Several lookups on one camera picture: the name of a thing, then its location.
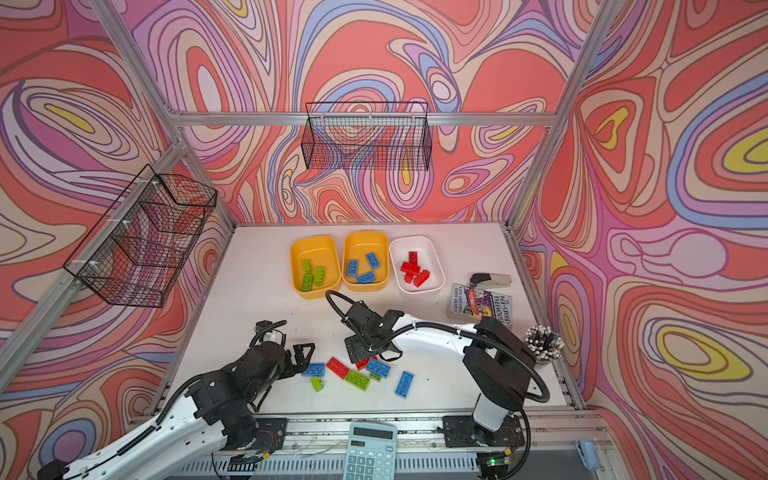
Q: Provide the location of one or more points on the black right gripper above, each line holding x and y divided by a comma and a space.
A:
355, 350

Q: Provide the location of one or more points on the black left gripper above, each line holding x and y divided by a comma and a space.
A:
301, 362

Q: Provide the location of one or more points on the blue lego brick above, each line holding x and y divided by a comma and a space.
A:
314, 370
367, 278
404, 384

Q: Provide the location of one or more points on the small green lego brick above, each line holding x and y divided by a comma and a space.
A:
317, 384

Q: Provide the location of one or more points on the blue lego brick studs up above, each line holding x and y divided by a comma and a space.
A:
373, 261

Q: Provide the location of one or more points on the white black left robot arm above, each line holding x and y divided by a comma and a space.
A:
209, 412

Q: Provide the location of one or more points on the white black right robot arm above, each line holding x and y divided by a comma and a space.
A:
501, 365

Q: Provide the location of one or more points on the yellow middle plastic container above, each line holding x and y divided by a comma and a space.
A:
356, 246

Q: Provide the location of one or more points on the yellow plastic container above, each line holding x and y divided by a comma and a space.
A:
320, 251
356, 246

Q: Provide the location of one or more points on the white plastic container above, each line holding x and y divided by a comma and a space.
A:
428, 259

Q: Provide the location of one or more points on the yellow left plastic container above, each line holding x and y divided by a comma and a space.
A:
320, 251

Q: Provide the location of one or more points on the teal calculator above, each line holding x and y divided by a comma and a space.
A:
371, 452

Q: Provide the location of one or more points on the black and beige stapler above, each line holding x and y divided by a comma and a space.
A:
484, 280

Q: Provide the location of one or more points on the cup of pencils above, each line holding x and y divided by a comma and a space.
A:
545, 344

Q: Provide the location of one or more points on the black wire basket left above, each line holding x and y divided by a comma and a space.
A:
146, 246

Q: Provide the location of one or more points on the black wire basket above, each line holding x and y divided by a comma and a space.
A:
367, 135
146, 246

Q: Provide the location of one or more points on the black wire basket back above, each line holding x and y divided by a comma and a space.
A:
367, 135

